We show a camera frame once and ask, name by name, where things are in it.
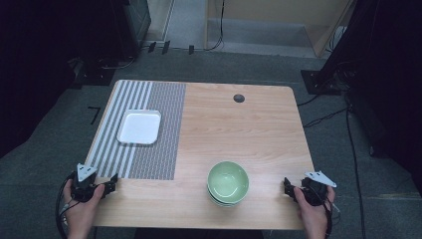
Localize person's left hand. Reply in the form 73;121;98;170
62;178;106;239

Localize black stand base with cables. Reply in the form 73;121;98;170
67;56;137;90

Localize long black floor cable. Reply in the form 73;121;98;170
344;96;366;239

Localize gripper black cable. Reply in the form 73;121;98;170
55;171;81;239
312;185;341;239

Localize white square plate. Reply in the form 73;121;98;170
115;109;162;146

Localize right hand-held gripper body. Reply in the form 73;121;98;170
299;170;337;207

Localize dark cabinet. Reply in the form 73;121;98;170
110;0;152;59

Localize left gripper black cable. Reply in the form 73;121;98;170
55;171;81;239

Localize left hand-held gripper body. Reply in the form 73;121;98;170
70;162;113;203

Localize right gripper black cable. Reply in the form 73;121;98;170
312;185;341;239

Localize black curtain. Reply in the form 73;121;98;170
319;0;422;197
0;0;132;158

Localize light wooden partition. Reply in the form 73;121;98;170
203;0;357;60

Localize black hanging cable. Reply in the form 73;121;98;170
203;0;227;52

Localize person's right hand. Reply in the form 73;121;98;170
293;185;336;239

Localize grey striped placemat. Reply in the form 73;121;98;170
85;79;187;181

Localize black stand base plate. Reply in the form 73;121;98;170
300;69;343;97

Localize short black floor cable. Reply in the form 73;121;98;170
303;107;348;129

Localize green bowl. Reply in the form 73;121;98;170
210;195;245;209
207;160;250;204
207;188;248;207

